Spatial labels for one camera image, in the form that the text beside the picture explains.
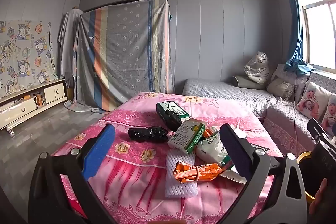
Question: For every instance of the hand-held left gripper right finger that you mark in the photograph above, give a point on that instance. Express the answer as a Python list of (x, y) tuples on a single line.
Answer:
[(236, 153)]

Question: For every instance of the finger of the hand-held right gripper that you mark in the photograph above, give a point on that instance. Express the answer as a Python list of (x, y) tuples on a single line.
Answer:
[(316, 129)]

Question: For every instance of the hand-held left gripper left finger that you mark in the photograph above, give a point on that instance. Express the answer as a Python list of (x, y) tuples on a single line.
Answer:
[(99, 150)]

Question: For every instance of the white torn plastic wrapper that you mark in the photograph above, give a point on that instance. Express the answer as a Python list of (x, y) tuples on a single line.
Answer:
[(232, 177)]

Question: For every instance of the yellow-rimmed dark bin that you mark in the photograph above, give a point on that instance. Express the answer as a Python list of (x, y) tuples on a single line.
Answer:
[(305, 171)]

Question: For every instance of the white tissue packet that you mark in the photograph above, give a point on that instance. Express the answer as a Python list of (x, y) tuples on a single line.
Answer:
[(210, 149)]

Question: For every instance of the orange snack wrapper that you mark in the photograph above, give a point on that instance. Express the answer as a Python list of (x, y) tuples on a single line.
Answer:
[(199, 171)]

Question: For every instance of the green white medicine box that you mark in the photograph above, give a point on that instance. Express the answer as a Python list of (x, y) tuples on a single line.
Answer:
[(187, 136)]

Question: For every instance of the white foam fruit net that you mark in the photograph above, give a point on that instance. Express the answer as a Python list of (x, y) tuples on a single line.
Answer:
[(179, 187)]

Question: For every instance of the small black plastic bag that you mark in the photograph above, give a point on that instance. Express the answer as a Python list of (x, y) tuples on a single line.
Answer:
[(173, 120)]

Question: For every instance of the green white carton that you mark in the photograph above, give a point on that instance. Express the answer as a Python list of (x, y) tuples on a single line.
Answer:
[(170, 107)]

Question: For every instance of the person's right hand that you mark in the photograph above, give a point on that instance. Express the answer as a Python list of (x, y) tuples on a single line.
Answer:
[(319, 195)]

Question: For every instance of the baby print pillow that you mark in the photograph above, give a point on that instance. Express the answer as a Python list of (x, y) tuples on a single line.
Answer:
[(311, 102), (330, 115)]

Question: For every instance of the pink floral tablecloth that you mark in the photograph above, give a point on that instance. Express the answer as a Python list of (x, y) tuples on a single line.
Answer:
[(136, 169)]

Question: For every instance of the beige cushion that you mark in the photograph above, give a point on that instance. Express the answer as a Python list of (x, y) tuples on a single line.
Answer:
[(279, 88)]

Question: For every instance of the grey quilted sofa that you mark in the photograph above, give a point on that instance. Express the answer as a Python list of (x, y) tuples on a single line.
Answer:
[(236, 95)]

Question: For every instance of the dark grey cushion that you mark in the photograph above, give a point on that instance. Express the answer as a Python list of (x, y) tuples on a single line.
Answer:
[(245, 82)]

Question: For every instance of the cream tv cabinet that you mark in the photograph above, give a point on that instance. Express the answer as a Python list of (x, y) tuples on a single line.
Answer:
[(26, 108)]

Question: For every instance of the printed clear plastic bag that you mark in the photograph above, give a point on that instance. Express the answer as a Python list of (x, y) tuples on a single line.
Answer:
[(257, 66)]

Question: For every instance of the window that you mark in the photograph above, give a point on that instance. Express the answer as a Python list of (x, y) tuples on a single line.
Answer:
[(320, 32)]

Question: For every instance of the striped floral sheet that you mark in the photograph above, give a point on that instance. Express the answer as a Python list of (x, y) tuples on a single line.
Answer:
[(126, 53)]

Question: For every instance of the blue curtain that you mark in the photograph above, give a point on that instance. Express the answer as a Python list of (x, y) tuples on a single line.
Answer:
[(295, 29)]

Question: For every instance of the pale grey hanging cloth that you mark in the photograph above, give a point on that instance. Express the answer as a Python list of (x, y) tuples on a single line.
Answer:
[(67, 40)]

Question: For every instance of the cartoon printed cloth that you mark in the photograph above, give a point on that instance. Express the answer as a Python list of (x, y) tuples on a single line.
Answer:
[(25, 56)]

